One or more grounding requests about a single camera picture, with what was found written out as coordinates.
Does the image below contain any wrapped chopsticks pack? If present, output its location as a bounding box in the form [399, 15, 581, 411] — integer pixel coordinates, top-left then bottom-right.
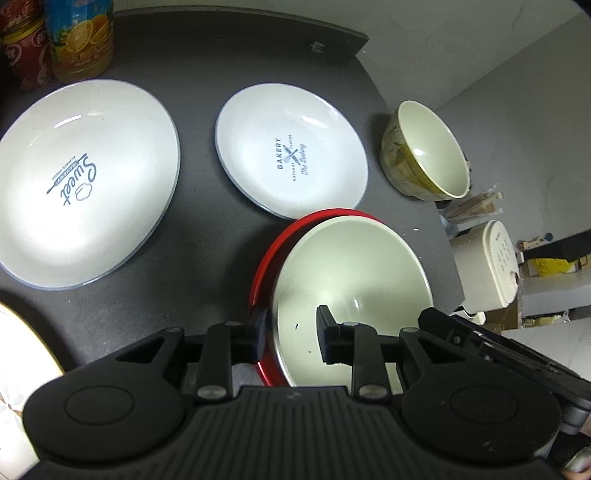
[442, 185, 505, 223]

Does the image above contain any white kitchen appliance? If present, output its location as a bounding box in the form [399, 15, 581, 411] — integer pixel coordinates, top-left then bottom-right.
[450, 219, 522, 320]

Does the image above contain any red drink can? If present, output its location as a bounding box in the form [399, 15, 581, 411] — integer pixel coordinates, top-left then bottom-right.
[0, 0, 47, 37]
[2, 16, 56, 93]

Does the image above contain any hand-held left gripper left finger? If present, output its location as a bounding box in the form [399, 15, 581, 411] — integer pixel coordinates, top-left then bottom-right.
[113, 310, 269, 400]

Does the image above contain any gold rimmed floral plate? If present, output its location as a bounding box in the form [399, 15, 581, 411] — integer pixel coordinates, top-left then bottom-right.
[0, 302, 65, 480]

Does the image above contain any yellow bag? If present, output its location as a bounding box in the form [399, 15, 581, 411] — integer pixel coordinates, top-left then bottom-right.
[529, 257, 574, 278]

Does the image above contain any large white plate blue rim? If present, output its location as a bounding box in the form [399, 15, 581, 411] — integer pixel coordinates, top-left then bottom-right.
[0, 79, 181, 291]

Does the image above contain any person's right hand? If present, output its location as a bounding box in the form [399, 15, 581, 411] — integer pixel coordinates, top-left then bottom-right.
[561, 453, 591, 480]

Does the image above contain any orange juice bottle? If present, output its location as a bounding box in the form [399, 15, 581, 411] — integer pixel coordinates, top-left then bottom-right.
[45, 0, 115, 84]

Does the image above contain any small white plate blue rim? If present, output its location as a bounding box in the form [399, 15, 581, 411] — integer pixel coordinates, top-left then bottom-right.
[215, 83, 369, 220]

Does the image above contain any yellow patterned bowl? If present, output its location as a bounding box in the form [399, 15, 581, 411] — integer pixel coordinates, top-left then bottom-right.
[379, 100, 472, 201]

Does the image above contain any cream white bowl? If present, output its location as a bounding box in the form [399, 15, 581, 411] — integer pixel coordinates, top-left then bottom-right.
[271, 217, 435, 387]

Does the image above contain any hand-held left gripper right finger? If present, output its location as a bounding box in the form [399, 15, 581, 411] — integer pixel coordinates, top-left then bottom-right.
[316, 305, 445, 400]

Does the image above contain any black shelf board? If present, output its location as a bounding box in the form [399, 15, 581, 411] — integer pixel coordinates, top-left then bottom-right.
[516, 230, 591, 265]

